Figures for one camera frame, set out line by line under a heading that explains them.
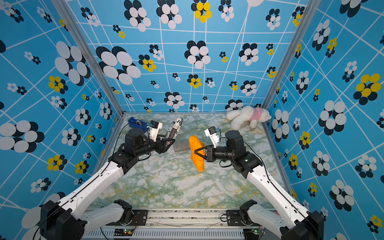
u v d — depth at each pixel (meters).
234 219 0.72
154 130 0.66
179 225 0.73
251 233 0.71
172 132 0.72
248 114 1.06
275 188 0.44
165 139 0.69
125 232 0.72
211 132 0.63
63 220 0.38
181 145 0.96
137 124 1.05
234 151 0.54
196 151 0.66
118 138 1.07
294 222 0.38
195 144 0.64
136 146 0.59
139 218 0.73
